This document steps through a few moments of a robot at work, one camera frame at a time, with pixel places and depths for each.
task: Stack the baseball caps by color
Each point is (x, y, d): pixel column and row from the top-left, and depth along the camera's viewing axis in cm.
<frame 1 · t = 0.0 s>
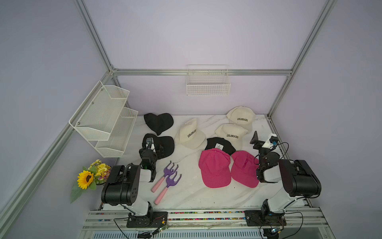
left hand: (153, 147, 95), fingers open
right hand: (263, 134, 87), fingers open
black cap back left: (158, 123, 114), point 3 cm above the table
black cap with white logo: (220, 143, 98), point 7 cm above the table
cream Colorado cap left: (189, 136, 105), point 4 cm above the table
cream Colorado cap back right: (242, 116, 114), point 7 cm above the table
cream Colorado cap middle right: (233, 132, 104), point 6 cm above the table
pink cap left: (215, 167, 88), point 6 cm above the table
pink cap right: (244, 169, 89), point 4 cm above the table
purple pink garden fork upper: (167, 172, 92), on the table
purple pink garden fork lower: (170, 181, 88), on the table
sunflower bouquet: (97, 174, 65), point 26 cm above the table

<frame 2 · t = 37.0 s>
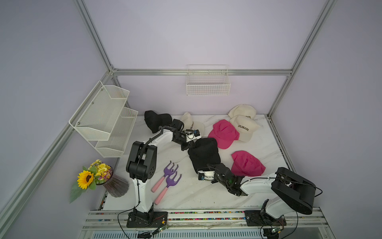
left hand: (193, 146, 93), fingers closed
right hand: (210, 164, 89), fingers open
cream Colorado cap middle right: (244, 126, 107), point 7 cm above the table
pink cap left: (225, 133, 104), point 6 cm above the table
dark glass flower vase: (116, 186, 76), point 11 cm above the table
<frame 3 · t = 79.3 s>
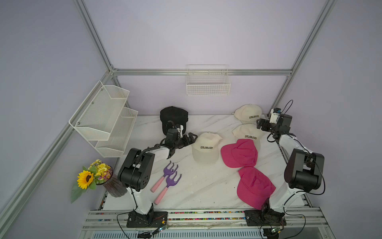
left hand: (192, 139, 95), fingers open
right hand: (264, 123, 95), fingers open
black cap back left: (179, 117, 113), point 7 cm above the table
cream Colorado cap left: (205, 148, 97), point 5 cm above the table
cream Colorado cap middle right: (248, 131, 106), point 6 cm above the table
pink cap left: (242, 153, 96), point 4 cm above the table
pink cap right: (253, 187, 82), point 4 cm above the table
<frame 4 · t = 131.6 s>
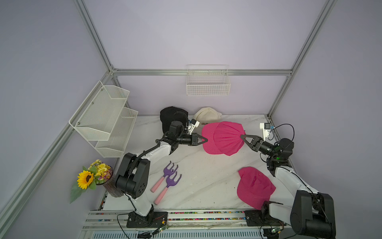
left hand: (205, 141, 81), fingers closed
right hand: (242, 138, 75), fingers closed
cream Colorado cap back right: (206, 115, 109), point 10 cm above the table
pink cap left: (223, 137, 80), point 24 cm above the table
